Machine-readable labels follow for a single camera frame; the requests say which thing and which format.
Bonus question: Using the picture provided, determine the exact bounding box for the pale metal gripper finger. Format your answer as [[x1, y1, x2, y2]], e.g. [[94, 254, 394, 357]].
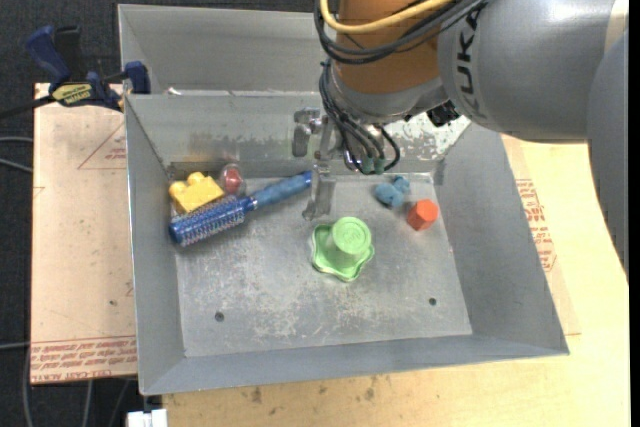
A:
[[291, 108, 325, 160], [302, 166, 338, 222]]

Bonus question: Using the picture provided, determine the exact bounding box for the green plastic cup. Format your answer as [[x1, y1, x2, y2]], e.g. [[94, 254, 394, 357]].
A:
[[310, 216, 376, 283]]

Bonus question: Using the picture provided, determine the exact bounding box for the blue fuzzy toy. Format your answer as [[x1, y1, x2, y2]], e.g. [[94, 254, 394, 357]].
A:
[[374, 174, 412, 209]]

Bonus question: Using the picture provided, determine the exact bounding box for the small red and clear ball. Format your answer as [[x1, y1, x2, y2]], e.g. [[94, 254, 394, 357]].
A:
[[219, 163, 247, 196]]

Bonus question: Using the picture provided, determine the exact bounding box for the orange-red hexagonal block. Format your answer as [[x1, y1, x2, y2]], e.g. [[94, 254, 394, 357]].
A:
[[406, 198, 440, 232]]

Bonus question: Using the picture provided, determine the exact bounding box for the blue round hairbrush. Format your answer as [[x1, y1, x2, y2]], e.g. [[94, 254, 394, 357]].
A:
[[168, 169, 314, 249]]

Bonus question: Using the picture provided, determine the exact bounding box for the grey metal bin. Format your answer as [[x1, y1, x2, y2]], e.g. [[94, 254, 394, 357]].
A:
[[117, 3, 570, 397]]

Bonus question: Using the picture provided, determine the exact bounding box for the yellow toy building block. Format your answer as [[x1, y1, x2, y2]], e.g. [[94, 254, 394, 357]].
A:
[[168, 171, 225, 215]]

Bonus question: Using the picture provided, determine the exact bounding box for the brown cardboard board, red print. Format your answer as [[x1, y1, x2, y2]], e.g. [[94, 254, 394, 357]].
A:
[[29, 82, 584, 386]]

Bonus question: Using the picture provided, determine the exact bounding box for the black cylinder on white bracket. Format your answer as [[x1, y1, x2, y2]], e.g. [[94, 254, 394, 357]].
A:
[[402, 99, 460, 127]]

